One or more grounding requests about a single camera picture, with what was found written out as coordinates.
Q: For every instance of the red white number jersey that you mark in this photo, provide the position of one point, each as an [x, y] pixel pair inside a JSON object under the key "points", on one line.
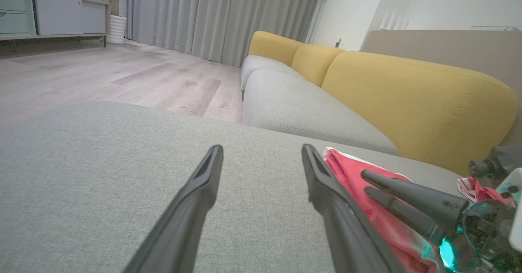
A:
{"points": [[350, 179]]}

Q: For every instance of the yellow and grey sofa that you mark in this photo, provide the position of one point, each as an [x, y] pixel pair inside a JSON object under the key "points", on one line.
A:
{"points": [[408, 97]]}

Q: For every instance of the wall socket with plug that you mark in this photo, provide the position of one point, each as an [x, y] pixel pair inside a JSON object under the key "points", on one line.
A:
{"points": [[339, 42]]}

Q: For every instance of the white ribbed plant pot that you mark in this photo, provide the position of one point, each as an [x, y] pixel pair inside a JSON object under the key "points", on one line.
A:
{"points": [[117, 30]]}

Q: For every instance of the beige partition panel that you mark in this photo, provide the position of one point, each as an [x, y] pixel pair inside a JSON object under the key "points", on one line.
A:
{"points": [[469, 48]]}

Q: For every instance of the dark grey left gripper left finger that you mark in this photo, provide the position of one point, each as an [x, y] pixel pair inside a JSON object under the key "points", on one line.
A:
{"points": [[179, 220]]}

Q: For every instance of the white slatted rack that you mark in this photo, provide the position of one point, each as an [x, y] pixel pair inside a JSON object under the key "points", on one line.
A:
{"points": [[393, 20]]}

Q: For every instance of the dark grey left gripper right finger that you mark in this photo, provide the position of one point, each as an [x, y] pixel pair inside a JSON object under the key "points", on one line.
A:
{"points": [[346, 224]]}

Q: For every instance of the white flat box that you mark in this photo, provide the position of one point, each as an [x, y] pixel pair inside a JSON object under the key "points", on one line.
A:
{"points": [[495, 28]]}

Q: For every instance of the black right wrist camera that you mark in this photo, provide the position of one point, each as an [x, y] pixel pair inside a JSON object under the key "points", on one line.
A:
{"points": [[495, 163]]}

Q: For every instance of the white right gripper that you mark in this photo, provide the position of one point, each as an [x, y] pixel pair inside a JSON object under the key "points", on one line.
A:
{"points": [[489, 232]]}

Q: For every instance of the grey curtain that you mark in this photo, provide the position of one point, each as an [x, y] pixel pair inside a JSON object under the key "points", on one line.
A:
{"points": [[224, 16]]}

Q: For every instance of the grey and green TV cabinet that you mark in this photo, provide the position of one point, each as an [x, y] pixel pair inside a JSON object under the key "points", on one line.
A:
{"points": [[57, 16]]}

